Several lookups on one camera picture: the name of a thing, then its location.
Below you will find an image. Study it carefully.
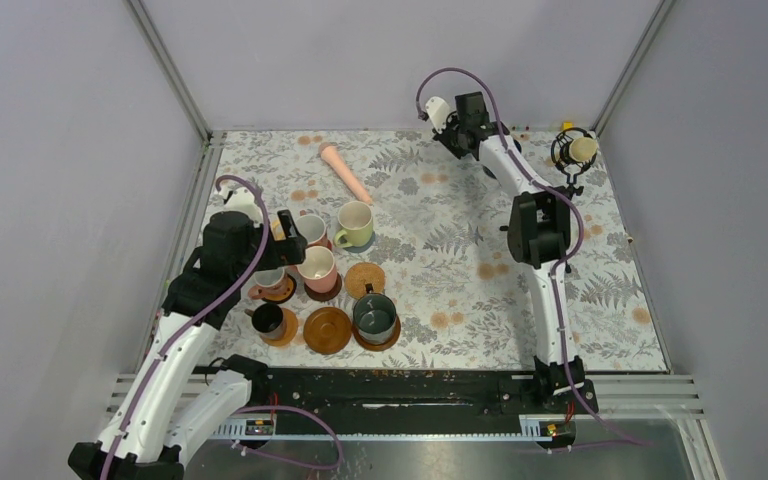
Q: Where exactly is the woven rattan coaster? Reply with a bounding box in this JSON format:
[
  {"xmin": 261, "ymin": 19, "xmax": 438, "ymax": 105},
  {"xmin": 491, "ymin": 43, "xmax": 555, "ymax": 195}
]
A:
[{"xmin": 344, "ymin": 262, "xmax": 386, "ymax": 299}]

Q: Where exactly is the orange black smiley coaster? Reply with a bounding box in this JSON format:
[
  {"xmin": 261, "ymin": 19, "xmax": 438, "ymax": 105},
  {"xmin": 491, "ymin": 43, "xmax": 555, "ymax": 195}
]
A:
[{"xmin": 262, "ymin": 276, "xmax": 297, "ymax": 305}]

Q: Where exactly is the purple cable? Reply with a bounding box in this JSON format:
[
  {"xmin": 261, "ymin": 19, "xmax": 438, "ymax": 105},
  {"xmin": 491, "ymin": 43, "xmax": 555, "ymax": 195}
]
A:
[
  {"xmin": 99, "ymin": 174, "xmax": 346, "ymax": 480},
  {"xmin": 415, "ymin": 67, "xmax": 654, "ymax": 452}
]

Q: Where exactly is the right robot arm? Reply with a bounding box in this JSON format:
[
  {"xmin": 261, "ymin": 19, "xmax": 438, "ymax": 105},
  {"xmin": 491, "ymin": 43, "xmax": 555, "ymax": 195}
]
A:
[{"xmin": 425, "ymin": 92, "xmax": 575, "ymax": 367}]

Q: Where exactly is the aluminium frame rail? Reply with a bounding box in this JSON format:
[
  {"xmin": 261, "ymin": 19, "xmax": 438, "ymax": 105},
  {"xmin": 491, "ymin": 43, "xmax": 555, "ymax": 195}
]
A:
[{"xmin": 124, "ymin": 0, "xmax": 213, "ymax": 140}]

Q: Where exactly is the small pink patterned mug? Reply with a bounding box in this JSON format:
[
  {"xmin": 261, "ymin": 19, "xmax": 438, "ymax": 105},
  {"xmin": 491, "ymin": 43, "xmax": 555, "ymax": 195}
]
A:
[{"xmin": 248, "ymin": 267, "xmax": 290, "ymax": 300}]

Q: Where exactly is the blue-grey smiley coaster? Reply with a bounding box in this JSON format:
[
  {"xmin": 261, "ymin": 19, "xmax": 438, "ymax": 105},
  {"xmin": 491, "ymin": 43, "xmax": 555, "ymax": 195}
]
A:
[{"xmin": 341, "ymin": 232, "xmax": 376, "ymax": 254}]

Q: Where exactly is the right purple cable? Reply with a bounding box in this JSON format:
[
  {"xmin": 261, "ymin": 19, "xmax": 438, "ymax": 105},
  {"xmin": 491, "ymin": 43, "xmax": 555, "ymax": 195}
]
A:
[{"xmin": 415, "ymin": 67, "xmax": 654, "ymax": 452}]

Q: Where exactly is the brown ceramic saucer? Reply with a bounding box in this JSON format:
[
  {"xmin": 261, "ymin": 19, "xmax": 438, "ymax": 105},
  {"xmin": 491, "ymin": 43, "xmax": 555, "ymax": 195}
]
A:
[
  {"xmin": 352, "ymin": 318, "xmax": 402, "ymax": 352},
  {"xmin": 303, "ymin": 307, "xmax": 352, "ymax": 355}
]

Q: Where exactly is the pink silicone microphone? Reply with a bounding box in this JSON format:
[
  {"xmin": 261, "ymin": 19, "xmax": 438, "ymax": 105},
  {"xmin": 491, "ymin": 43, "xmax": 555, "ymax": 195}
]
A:
[{"xmin": 319, "ymin": 142, "xmax": 373, "ymax": 205}]

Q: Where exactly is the light brown round coaster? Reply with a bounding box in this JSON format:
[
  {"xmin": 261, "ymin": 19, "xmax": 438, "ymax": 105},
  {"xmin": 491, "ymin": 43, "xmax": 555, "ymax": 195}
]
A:
[{"xmin": 260, "ymin": 308, "xmax": 299, "ymax": 347}]

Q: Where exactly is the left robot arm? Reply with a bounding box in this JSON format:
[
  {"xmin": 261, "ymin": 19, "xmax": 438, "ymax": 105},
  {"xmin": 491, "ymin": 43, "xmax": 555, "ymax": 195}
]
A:
[{"xmin": 67, "ymin": 210, "xmax": 307, "ymax": 479}]

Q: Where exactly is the pink mug back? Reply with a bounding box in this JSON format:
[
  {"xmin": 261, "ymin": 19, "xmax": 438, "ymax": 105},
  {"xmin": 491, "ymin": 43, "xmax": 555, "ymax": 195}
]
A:
[{"xmin": 296, "ymin": 246, "xmax": 338, "ymax": 294}]

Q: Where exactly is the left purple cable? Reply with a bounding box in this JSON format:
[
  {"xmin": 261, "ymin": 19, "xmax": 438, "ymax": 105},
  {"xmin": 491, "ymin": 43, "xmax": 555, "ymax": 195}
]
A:
[{"xmin": 99, "ymin": 174, "xmax": 346, "ymax": 480}]

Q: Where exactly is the cream microphone in shockmount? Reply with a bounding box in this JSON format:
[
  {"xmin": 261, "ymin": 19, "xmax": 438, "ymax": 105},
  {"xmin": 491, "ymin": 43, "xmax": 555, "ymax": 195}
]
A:
[{"xmin": 550, "ymin": 127, "xmax": 599, "ymax": 174}]

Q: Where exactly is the yellow mug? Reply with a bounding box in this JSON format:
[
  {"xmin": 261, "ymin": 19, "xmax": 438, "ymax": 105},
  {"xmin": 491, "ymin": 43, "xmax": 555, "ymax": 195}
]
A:
[{"xmin": 271, "ymin": 219, "xmax": 286, "ymax": 242}]

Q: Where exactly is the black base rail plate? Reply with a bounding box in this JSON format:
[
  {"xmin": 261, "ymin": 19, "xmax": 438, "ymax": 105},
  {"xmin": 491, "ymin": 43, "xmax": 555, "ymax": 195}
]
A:
[{"xmin": 249, "ymin": 368, "xmax": 599, "ymax": 437}]

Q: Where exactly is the black mug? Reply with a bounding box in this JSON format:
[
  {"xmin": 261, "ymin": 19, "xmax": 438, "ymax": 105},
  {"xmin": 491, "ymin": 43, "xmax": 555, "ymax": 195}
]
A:
[{"xmin": 245, "ymin": 303, "xmax": 287, "ymax": 341}]

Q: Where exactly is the dark green mug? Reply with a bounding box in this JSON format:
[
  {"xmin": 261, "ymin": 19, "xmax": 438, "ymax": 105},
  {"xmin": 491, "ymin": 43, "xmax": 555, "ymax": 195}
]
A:
[{"xmin": 352, "ymin": 283, "xmax": 397, "ymax": 345}]

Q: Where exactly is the navy blue mug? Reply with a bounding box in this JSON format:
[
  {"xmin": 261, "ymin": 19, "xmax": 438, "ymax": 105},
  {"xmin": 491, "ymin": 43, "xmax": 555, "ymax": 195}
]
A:
[{"xmin": 482, "ymin": 139, "xmax": 522, "ymax": 179}]

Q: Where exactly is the light green mug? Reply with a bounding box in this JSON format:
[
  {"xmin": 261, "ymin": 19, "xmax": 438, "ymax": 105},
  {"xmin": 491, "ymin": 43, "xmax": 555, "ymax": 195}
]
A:
[{"xmin": 333, "ymin": 201, "xmax": 374, "ymax": 249}]

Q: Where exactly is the floral tablecloth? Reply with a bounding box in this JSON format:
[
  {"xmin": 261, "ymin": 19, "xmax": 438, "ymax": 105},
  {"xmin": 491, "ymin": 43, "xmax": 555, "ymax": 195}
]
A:
[{"xmin": 200, "ymin": 130, "xmax": 667, "ymax": 372}]

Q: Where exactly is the dark walnut coaster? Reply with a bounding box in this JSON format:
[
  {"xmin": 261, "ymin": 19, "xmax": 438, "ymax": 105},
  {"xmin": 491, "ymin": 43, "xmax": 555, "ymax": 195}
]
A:
[{"xmin": 304, "ymin": 274, "xmax": 343, "ymax": 302}]

